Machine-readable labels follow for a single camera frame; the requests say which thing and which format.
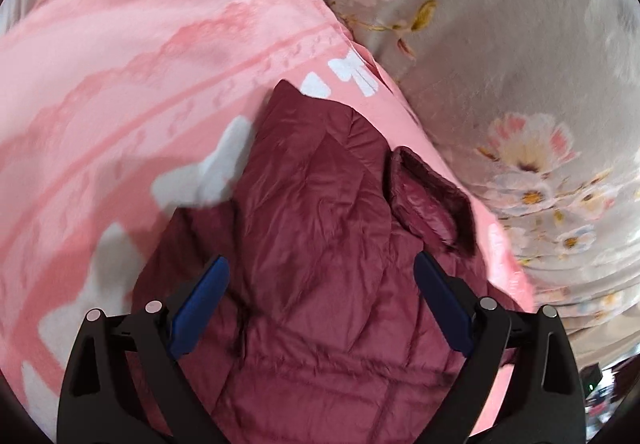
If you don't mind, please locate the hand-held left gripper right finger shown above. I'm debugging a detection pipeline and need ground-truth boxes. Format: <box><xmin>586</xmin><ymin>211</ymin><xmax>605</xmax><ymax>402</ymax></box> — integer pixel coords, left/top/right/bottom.
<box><xmin>414</xmin><ymin>251</ymin><xmax>587</xmax><ymax>444</ymax></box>

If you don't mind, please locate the dark clutter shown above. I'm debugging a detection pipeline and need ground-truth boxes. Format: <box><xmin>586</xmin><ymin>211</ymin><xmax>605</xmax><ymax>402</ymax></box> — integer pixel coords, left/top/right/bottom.
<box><xmin>580</xmin><ymin>359</ymin><xmax>628</xmax><ymax>425</ymax></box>

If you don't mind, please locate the grey floral bedsheet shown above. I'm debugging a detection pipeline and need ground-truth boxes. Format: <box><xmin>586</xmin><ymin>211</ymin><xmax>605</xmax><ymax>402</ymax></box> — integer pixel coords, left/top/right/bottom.
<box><xmin>0</xmin><ymin>0</ymin><xmax>640</xmax><ymax>375</ymax></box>

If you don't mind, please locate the pink patterned blanket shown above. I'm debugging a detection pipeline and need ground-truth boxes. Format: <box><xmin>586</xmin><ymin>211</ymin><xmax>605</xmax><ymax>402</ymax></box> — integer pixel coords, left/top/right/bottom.
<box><xmin>0</xmin><ymin>0</ymin><xmax>538</xmax><ymax>444</ymax></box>

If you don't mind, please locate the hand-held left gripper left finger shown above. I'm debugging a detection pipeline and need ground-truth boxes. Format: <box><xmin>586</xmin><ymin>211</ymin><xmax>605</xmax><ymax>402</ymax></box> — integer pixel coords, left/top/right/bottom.
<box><xmin>56</xmin><ymin>254</ymin><xmax>236</xmax><ymax>444</ymax></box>

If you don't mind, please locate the maroon puffer jacket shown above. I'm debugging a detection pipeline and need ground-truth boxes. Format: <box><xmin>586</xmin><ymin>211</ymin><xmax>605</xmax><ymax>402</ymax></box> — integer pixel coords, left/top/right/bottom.
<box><xmin>132</xmin><ymin>79</ymin><xmax>526</xmax><ymax>444</ymax></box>

